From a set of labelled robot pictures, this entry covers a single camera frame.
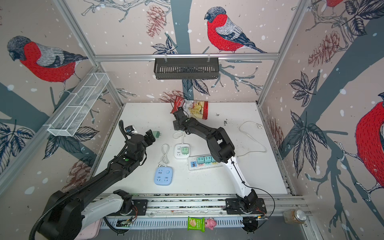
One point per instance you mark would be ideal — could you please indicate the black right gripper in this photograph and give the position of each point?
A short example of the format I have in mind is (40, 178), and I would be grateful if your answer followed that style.
(177, 123)

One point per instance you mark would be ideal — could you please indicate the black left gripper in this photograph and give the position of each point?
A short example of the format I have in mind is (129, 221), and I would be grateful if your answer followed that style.
(150, 136)

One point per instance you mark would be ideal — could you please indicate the green charger plug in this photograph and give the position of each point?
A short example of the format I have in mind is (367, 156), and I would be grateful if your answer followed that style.
(185, 150)

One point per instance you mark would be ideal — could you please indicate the long white pastel power strip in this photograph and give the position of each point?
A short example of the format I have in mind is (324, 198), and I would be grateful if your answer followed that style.
(194, 166)

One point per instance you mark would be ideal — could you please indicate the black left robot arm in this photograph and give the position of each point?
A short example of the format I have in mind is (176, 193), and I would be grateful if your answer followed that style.
(63, 217)

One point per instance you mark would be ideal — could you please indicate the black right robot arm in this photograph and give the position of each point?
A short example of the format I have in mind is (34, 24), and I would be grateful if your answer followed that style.
(223, 151)

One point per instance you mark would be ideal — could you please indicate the red white chips bag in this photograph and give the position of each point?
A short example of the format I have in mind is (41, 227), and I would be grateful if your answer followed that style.
(193, 108)

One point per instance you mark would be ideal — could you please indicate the blue square power strip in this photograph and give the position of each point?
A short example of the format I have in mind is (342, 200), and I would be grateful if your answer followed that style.
(163, 176)

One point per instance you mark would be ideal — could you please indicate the green snack packet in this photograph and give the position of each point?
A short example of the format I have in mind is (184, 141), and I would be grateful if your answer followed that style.
(196, 224)

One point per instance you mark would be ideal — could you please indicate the pink pig toy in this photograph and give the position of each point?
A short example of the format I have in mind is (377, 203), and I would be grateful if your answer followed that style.
(210, 223)

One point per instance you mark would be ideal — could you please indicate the pink tray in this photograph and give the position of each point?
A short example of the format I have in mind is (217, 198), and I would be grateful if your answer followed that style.
(90, 231)

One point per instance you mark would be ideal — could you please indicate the glass jar with lid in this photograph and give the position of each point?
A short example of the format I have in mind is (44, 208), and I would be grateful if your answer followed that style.
(294, 217)

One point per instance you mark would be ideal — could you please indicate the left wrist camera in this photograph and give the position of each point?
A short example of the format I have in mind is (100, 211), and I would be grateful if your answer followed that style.
(130, 130)

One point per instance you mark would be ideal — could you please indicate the black hanging wire basket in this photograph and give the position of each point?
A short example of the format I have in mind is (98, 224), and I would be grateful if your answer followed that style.
(187, 68)

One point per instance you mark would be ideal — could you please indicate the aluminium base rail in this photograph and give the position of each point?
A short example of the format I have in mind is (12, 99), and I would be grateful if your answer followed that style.
(172, 211)

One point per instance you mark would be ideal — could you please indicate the aluminium frame top bar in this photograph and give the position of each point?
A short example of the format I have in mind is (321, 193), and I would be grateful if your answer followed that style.
(148, 58)

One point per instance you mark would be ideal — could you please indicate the aluminium frame post back left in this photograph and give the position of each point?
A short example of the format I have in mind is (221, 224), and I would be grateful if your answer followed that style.
(65, 11)

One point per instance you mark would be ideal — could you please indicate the aluminium frame post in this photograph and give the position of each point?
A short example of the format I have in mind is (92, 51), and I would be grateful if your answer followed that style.
(65, 11)
(300, 11)

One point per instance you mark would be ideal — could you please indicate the aluminium frame post back right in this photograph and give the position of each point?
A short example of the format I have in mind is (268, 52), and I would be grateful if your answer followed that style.
(300, 11)

